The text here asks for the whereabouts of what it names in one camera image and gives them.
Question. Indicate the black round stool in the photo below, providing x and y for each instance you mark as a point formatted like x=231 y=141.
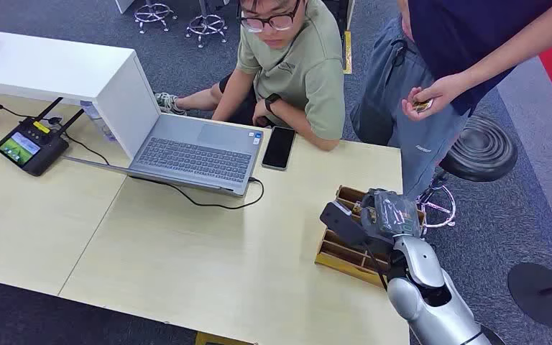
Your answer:
x=480 y=150

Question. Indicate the silver laptop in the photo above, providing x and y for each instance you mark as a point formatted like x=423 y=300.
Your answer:
x=200 y=154

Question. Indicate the seated person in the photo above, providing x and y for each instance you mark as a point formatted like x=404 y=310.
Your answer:
x=304 y=66

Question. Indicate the standing person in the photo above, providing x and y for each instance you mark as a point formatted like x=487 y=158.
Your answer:
x=457 y=33

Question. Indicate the white desk riser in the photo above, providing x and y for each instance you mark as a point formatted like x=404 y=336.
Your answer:
x=52 y=66

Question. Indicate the chrome stool base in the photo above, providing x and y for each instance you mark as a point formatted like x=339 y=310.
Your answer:
x=154 y=13
x=206 y=25

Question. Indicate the wooden slotted card holder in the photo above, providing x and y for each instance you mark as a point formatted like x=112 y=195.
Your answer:
x=347 y=257

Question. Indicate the black-framed glasses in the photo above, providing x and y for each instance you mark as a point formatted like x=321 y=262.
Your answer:
x=269 y=21

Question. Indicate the black smartwatch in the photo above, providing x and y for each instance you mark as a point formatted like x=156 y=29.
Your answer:
x=271 y=101

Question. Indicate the clear plastic bottle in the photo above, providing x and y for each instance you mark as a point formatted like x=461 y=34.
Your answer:
x=99 y=119

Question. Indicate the standing person's left hand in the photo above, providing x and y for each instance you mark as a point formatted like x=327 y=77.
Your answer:
x=440 y=93

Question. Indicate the wrist camera box with mount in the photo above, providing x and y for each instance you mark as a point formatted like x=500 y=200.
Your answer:
x=340 y=223

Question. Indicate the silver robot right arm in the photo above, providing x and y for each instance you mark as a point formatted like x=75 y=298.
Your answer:
x=419 y=262

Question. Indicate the black smartphone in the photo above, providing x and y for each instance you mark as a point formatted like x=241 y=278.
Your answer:
x=279 y=147

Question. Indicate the black controller with screen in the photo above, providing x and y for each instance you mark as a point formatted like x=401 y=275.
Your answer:
x=30 y=150

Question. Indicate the black round stand base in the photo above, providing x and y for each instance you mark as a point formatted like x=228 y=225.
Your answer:
x=540 y=295

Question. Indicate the gold card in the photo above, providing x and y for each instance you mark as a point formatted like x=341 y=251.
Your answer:
x=422 y=105

